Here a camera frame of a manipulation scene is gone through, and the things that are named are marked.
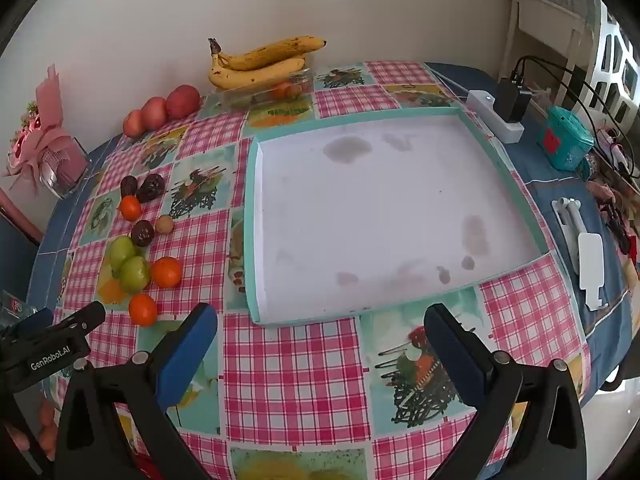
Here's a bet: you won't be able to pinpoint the clear plastic container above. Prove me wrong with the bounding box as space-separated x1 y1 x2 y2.
214 67 314 109

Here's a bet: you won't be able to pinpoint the white power strip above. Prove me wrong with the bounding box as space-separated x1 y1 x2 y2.
466 89 525 145

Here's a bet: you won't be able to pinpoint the short yellow banana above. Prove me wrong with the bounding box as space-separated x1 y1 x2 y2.
208 54 306 91

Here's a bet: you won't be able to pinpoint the pink wrapped bouquet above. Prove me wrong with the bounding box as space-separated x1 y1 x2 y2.
2 63 92 197

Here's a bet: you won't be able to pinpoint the pink artificial flowers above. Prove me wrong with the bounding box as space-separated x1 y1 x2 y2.
586 179 640 257

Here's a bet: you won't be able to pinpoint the white power cable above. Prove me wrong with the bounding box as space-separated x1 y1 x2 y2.
432 70 472 99

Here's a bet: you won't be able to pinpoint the black charging cable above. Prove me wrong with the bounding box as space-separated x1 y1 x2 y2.
512 55 640 179

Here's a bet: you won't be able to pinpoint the small orange tangerine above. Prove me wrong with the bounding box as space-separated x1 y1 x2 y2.
119 196 143 222

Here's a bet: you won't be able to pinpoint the medium red apple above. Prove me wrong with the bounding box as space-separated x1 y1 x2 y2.
141 97 169 131

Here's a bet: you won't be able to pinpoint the black charger plug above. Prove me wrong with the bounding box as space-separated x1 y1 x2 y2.
494 78 534 124

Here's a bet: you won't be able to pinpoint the white phone stand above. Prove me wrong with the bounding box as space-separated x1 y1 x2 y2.
551 197 609 313

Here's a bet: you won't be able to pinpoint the small red apple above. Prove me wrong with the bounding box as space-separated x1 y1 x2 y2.
122 109 146 139

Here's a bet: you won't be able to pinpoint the white tray with teal rim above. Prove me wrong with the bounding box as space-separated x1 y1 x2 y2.
245 106 549 330

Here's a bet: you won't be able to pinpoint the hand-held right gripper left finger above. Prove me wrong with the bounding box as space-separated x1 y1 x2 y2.
54 302 219 480

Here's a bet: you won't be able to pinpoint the clear plastic wrapper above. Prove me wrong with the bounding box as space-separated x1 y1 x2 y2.
0 289 37 324

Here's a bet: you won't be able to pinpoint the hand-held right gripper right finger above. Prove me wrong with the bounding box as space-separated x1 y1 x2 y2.
423 303 587 480

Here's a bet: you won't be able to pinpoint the long spotted yellow banana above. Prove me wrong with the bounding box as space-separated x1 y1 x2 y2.
208 36 328 71

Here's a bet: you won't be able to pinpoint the white lattice screen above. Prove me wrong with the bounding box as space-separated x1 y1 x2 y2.
591 4 640 123

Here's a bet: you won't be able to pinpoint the white wooden chair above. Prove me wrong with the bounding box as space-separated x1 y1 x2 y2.
501 0 601 92

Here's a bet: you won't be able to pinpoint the blue denim table cover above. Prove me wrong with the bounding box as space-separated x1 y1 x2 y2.
27 62 635 411

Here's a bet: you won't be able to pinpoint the teal box with red label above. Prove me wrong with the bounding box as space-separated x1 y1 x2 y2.
538 106 596 170

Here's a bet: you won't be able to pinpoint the green apple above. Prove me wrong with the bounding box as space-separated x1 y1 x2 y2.
109 236 137 274
118 256 151 295

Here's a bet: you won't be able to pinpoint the person's left hand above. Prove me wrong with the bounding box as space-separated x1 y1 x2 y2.
2 399 57 462

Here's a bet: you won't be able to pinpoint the cluster of cherry tomatoes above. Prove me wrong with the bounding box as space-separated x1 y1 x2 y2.
269 81 304 101

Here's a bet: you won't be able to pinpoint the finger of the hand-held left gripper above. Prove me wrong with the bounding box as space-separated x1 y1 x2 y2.
47 301 107 345
0 308 54 344

